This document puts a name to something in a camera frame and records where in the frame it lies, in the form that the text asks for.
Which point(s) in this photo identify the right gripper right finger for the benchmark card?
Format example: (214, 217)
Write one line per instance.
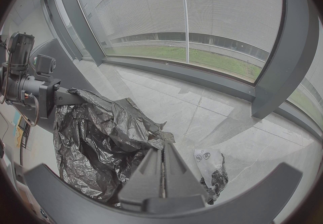
(179, 177)

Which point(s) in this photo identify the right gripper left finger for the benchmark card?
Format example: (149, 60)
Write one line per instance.
(147, 180)

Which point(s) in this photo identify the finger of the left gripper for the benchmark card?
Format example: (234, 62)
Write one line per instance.
(66, 96)

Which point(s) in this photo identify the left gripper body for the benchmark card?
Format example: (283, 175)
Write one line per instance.
(43, 94)

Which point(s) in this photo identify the black plastic bag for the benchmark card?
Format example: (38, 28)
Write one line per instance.
(101, 142)

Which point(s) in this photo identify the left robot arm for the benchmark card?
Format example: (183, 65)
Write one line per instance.
(19, 51)

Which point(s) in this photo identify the crumpled black plastic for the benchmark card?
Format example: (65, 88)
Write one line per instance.
(218, 180)

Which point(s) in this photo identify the clear printed wrapper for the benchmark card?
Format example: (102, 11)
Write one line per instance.
(207, 165)

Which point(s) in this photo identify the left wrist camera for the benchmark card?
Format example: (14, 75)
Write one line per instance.
(45, 65)

